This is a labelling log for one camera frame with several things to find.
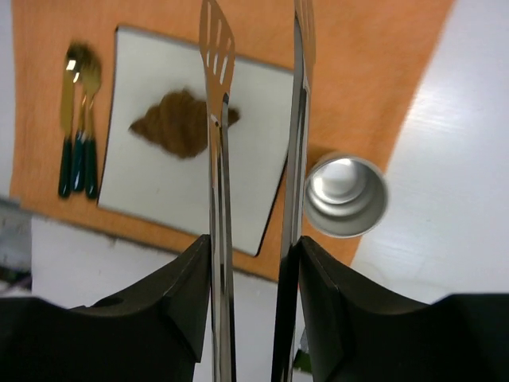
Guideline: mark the white square plate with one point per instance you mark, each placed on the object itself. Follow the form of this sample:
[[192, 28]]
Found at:
[[142, 180]]

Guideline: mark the dark brown bread piece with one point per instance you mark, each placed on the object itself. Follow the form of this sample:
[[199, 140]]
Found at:
[[178, 124]]

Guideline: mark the gold fork green handle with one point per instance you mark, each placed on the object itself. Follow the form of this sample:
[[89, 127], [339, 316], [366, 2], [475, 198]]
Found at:
[[91, 81]]

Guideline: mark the metal serving tongs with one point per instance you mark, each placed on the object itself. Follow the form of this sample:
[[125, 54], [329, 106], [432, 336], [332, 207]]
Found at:
[[217, 50]]

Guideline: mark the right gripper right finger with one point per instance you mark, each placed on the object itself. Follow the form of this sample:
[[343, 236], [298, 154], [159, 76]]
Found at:
[[358, 330]]

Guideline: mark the metal cup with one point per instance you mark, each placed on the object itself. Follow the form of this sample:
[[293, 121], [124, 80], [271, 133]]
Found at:
[[345, 196]]

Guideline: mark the orange cloth placemat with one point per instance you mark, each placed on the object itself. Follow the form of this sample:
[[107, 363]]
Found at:
[[370, 56]]

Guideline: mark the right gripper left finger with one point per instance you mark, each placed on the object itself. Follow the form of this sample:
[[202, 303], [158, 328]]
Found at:
[[152, 330]]

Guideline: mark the gold spoon green handle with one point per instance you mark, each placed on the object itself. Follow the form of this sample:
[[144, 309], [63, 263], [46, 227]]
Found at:
[[79, 151]]

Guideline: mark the gold knife green handle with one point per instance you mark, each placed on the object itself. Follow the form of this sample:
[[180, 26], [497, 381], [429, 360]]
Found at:
[[66, 120]]

